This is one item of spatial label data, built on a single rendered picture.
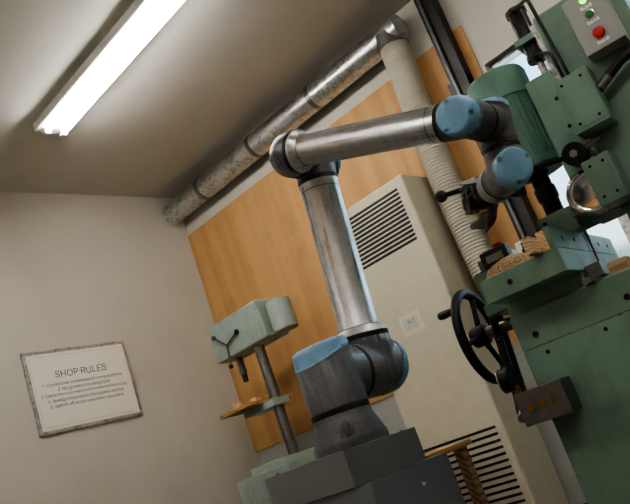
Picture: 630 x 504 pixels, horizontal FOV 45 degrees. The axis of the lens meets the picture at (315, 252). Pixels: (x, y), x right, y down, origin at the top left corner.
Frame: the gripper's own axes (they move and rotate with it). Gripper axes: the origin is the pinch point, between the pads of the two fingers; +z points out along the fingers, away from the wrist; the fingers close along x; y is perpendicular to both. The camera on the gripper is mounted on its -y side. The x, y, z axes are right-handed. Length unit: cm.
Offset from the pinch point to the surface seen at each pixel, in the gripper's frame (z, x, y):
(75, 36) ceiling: 117, -133, 117
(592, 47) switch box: -29.8, -27.9, -27.9
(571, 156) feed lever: -21.6, -3.7, -19.0
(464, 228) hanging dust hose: 145, -21, -42
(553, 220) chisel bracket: -3.8, 8.4, -18.0
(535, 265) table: -26.0, 21.9, -0.7
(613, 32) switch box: -33, -29, -32
